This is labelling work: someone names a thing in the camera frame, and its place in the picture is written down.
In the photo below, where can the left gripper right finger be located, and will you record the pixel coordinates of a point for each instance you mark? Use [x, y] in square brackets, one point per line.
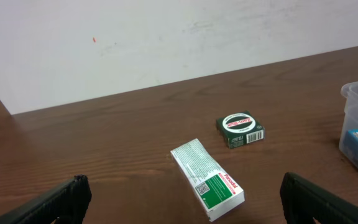
[306, 202]

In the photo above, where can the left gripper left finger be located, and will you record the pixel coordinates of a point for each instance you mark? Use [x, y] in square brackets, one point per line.
[65, 203]

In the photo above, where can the white green Panadol box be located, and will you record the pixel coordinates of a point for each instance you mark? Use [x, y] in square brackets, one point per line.
[216, 190]

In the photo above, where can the dark green Zam-Buk box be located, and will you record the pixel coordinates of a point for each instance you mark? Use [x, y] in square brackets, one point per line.
[240, 129]

